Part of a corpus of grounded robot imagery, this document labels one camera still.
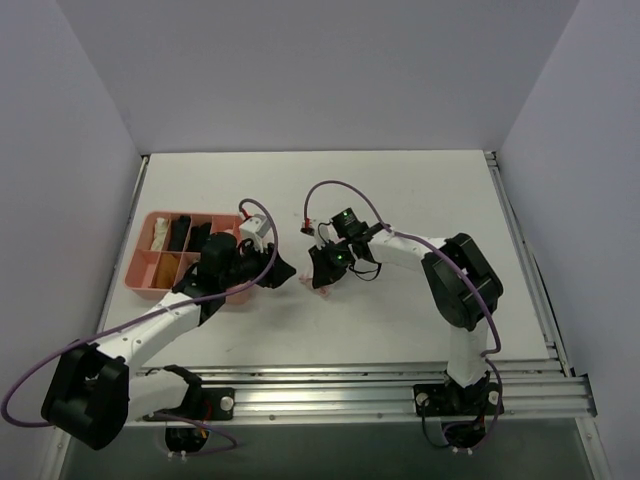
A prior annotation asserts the white underwear with pink trim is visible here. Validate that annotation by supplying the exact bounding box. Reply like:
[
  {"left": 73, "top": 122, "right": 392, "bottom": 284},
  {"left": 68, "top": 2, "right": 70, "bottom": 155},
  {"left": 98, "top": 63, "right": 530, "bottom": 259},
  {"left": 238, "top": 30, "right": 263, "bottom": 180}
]
[{"left": 298, "top": 274, "right": 331, "bottom": 298}]

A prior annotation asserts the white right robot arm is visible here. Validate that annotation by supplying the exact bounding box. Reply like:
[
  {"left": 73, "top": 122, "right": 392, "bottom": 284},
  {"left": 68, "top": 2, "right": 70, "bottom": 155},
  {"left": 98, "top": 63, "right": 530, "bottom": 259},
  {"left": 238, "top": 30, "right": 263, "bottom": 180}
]
[{"left": 301, "top": 208, "right": 504, "bottom": 413}]

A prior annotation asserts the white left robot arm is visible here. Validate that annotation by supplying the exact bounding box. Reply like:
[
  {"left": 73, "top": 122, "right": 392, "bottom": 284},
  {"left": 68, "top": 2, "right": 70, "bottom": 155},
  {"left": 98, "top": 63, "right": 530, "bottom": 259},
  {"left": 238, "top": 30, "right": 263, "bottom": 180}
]
[{"left": 41, "top": 233, "right": 296, "bottom": 450}]

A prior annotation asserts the black rolled cloth in tray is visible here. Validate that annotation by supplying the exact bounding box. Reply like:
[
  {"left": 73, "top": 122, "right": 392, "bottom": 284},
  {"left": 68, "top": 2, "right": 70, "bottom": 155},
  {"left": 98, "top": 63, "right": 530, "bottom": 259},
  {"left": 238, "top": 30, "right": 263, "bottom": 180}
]
[{"left": 168, "top": 215, "right": 191, "bottom": 252}]

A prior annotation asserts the orange rolled cloth in tray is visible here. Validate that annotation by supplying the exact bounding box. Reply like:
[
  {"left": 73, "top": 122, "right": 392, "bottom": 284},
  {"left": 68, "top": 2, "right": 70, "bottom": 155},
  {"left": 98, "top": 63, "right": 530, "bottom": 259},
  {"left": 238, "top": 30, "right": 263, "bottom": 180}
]
[{"left": 153, "top": 253, "right": 181, "bottom": 290}]

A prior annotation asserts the pink plastic organizer tray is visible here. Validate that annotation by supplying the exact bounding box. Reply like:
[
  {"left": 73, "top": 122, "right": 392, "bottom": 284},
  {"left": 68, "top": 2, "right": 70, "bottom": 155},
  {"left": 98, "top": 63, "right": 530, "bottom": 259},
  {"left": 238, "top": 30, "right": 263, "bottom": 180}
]
[{"left": 124, "top": 211, "right": 242, "bottom": 300}]

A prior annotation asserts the white rolled cloth in tray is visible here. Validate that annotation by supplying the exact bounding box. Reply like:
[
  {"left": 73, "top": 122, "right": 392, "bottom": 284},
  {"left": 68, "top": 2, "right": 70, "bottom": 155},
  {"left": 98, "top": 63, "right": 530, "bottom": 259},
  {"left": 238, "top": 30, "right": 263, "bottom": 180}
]
[{"left": 150, "top": 217, "right": 170, "bottom": 251}]

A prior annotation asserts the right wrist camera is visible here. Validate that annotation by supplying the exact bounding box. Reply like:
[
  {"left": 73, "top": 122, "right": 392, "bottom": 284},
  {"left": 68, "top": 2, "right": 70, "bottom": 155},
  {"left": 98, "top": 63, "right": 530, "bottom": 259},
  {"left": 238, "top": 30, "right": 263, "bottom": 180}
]
[{"left": 300, "top": 219, "right": 332, "bottom": 248}]

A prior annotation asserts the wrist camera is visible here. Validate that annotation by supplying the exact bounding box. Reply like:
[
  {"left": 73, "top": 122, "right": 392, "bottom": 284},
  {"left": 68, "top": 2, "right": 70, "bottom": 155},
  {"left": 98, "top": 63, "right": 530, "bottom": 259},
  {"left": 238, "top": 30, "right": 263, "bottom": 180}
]
[
  {"left": 239, "top": 214, "right": 271, "bottom": 252},
  {"left": 300, "top": 219, "right": 332, "bottom": 248}
]

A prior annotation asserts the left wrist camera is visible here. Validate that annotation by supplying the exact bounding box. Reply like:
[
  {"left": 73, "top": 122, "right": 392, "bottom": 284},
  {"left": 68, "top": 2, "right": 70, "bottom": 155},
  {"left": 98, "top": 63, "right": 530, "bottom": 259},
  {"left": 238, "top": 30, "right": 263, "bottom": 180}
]
[{"left": 239, "top": 214, "right": 271, "bottom": 252}]

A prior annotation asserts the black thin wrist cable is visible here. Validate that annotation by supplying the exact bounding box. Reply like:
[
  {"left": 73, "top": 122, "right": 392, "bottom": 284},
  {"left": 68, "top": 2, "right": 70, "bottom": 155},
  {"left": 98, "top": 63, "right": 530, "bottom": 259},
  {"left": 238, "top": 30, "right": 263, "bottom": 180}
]
[{"left": 347, "top": 249, "right": 384, "bottom": 282}]

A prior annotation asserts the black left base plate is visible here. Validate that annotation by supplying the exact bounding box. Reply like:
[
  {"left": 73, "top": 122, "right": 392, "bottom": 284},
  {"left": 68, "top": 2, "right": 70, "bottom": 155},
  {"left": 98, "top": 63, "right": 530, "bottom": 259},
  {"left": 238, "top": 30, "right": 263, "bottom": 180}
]
[{"left": 145, "top": 386, "right": 235, "bottom": 421}]

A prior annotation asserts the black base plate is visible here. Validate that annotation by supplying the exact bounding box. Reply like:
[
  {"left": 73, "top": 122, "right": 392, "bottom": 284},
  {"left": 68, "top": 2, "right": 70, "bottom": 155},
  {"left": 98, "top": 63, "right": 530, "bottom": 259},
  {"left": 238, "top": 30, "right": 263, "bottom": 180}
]
[
  {"left": 412, "top": 382, "right": 504, "bottom": 418},
  {"left": 145, "top": 386, "right": 235, "bottom": 421}
]

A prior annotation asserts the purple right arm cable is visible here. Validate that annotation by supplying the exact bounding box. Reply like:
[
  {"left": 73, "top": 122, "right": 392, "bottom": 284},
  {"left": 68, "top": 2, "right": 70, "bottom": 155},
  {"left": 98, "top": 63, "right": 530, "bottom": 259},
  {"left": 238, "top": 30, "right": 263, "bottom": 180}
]
[{"left": 302, "top": 180, "right": 503, "bottom": 447}]

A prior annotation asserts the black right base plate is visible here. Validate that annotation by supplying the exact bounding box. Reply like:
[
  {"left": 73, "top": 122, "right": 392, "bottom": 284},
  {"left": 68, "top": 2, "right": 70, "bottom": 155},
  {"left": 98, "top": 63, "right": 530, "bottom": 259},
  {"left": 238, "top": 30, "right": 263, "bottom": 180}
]
[{"left": 412, "top": 382, "right": 504, "bottom": 418}]

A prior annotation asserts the aluminium frame rail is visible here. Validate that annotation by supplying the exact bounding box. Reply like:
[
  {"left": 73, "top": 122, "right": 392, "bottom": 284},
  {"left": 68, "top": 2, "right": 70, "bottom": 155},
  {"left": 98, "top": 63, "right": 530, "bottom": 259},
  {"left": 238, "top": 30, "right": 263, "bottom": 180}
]
[{"left": 192, "top": 361, "right": 596, "bottom": 425}]

